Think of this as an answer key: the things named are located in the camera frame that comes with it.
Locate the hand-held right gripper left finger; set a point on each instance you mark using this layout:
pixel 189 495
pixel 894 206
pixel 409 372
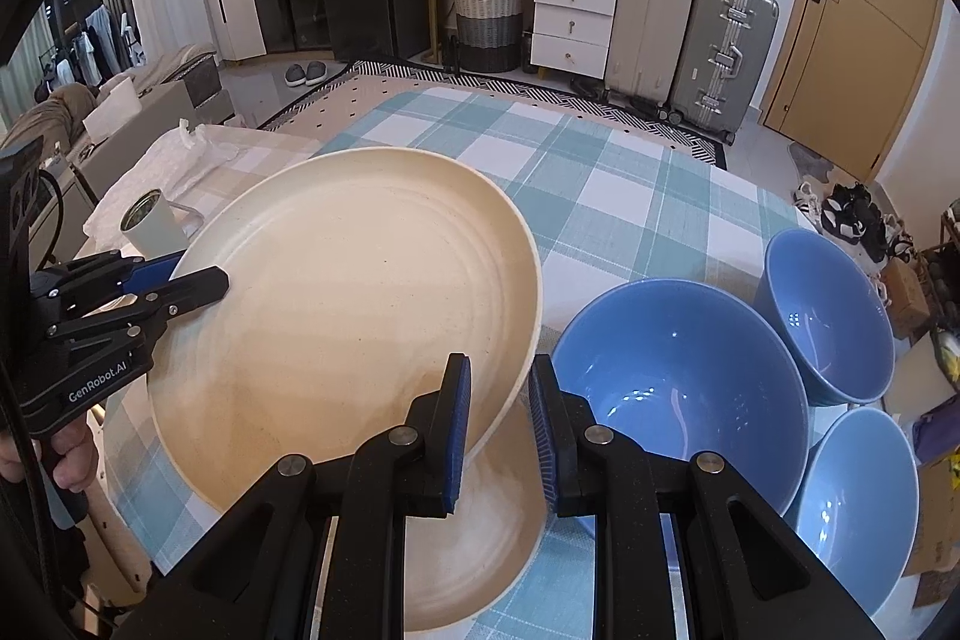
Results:
pixel 457 437

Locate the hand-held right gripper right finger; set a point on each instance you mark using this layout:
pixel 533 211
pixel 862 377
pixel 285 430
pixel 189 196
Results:
pixel 541 445

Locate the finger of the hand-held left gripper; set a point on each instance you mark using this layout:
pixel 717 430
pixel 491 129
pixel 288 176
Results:
pixel 150 272
pixel 187 291

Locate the cream plate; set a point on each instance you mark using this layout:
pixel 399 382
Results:
pixel 337 310
pixel 480 550

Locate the light blue bowl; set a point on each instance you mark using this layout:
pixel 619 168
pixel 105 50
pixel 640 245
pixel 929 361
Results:
pixel 855 512

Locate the person's left hand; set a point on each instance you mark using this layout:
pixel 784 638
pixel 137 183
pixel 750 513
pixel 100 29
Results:
pixel 75 460

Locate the white mug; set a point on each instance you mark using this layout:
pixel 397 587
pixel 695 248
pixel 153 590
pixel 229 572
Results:
pixel 154 235

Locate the white plastic bag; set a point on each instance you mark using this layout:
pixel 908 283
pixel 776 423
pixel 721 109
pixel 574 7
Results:
pixel 225 153

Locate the white tissue box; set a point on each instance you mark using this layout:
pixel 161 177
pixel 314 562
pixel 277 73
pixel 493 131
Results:
pixel 112 111

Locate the beige sofa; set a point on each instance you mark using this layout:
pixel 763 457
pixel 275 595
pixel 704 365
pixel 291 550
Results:
pixel 67 108

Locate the clothes rack with garments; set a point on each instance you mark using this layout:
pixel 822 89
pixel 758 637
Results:
pixel 94 48

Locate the grey slipper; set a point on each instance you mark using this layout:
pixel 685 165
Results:
pixel 295 75
pixel 316 73

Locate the green checked tablecloth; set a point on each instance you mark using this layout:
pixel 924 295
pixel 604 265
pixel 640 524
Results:
pixel 600 197

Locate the white black striped sneaker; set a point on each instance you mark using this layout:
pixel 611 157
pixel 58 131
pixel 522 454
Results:
pixel 808 197

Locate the small brown cardboard box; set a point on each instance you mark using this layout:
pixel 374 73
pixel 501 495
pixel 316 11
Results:
pixel 900 299

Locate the pile of black sneakers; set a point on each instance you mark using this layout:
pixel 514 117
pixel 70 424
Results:
pixel 862 224

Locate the grey doormat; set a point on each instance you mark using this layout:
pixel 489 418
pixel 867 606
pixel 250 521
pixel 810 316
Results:
pixel 810 160

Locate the purple bag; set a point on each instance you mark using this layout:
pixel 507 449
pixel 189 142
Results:
pixel 937 426

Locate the green printed cardboard box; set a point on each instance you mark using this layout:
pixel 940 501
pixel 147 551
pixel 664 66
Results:
pixel 934 520

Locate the woven laundry basket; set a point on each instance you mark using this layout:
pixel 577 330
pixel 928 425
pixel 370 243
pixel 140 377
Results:
pixel 487 25

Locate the white vanity desk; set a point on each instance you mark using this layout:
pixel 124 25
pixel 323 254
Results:
pixel 574 25

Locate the silver suitcase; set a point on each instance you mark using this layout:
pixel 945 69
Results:
pixel 720 63

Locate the beige suitcase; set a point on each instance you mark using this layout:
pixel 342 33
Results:
pixel 649 25

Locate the wooden door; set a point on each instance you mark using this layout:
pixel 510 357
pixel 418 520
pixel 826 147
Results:
pixel 847 48

